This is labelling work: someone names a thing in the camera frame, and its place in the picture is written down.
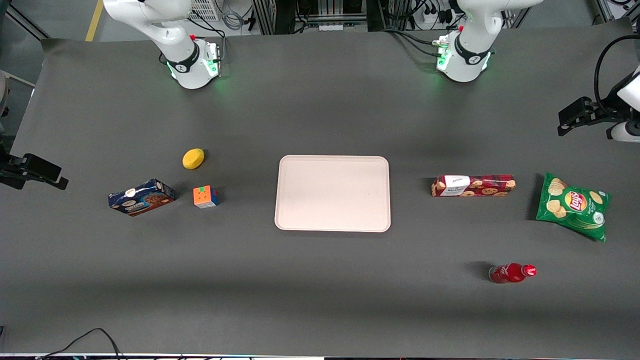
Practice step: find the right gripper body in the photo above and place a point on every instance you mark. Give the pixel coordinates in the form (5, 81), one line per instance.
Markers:
(11, 169)

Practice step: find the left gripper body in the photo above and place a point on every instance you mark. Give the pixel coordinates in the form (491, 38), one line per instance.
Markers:
(596, 113)

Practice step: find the red cookie box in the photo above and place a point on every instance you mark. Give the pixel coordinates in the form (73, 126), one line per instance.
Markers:
(475, 185)

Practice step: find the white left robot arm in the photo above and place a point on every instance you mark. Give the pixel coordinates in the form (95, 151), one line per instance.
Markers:
(465, 57)

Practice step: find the blue cookie box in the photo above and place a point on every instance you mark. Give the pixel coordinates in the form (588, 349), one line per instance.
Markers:
(141, 197)

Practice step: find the white perforated box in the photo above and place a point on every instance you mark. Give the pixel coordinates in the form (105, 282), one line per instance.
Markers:
(205, 9)

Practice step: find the beige plastic tray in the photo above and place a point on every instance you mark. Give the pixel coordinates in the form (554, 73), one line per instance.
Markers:
(332, 193)

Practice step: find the green chips bag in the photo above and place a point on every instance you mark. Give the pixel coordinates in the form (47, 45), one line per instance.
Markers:
(572, 206)

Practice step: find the yellow lemon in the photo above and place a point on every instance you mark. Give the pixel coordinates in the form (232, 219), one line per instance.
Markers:
(193, 158)

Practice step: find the colourful puzzle cube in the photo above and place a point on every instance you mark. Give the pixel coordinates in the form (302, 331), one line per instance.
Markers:
(205, 196)

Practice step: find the red soda bottle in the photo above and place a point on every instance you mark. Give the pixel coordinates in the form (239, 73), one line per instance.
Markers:
(510, 273)

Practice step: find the white power strip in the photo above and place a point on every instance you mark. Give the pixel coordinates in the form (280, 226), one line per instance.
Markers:
(331, 27)

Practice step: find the dark grey table cover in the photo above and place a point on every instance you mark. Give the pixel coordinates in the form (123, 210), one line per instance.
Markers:
(320, 280)

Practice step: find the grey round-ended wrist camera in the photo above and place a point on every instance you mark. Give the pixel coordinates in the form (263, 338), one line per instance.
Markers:
(625, 132)

